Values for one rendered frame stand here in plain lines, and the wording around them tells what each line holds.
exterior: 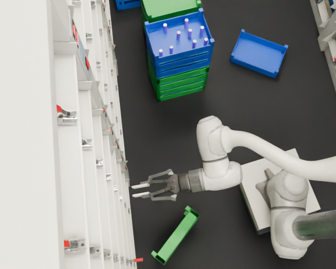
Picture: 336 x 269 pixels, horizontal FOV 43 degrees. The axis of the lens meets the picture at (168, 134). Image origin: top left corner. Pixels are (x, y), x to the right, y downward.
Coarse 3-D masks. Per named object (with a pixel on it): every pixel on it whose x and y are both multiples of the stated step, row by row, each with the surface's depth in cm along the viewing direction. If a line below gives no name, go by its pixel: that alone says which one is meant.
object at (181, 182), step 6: (174, 174) 171; (180, 174) 170; (186, 174) 169; (174, 180) 170; (180, 180) 167; (186, 180) 167; (168, 186) 170; (180, 186) 167; (186, 186) 167; (174, 192) 169; (180, 192) 169
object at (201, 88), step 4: (152, 84) 260; (204, 84) 251; (192, 88) 259; (196, 88) 253; (200, 88) 255; (204, 88) 256; (176, 92) 258; (180, 92) 252; (184, 92) 254; (188, 92) 256; (192, 92) 257; (156, 96) 252; (160, 96) 249; (164, 96) 252; (168, 96) 252; (172, 96) 254; (176, 96) 256; (160, 100) 255
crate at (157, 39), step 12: (156, 24) 214; (168, 24) 217; (180, 24) 218; (192, 24) 218; (204, 24) 215; (156, 36) 215; (168, 36) 215; (180, 36) 215; (192, 36) 215; (204, 36) 215; (156, 48) 213; (168, 48) 213; (180, 48) 213; (192, 48) 213; (204, 48) 209; (156, 60) 207; (168, 60) 211
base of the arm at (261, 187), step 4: (268, 168) 214; (268, 172) 212; (272, 172) 212; (268, 176) 212; (272, 176) 211; (268, 180) 211; (256, 184) 213; (260, 184) 212; (264, 184) 212; (260, 188) 211; (264, 188) 211; (260, 192) 212; (264, 192) 210; (264, 196) 210; (268, 200) 208; (268, 204) 209
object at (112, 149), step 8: (112, 152) 170; (112, 160) 169; (112, 168) 168; (120, 208) 163; (120, 216) 162; (120, 224) 161; (120, 232) 160; (120, 240) 159; (120, 248) 158; (120, 256) 157
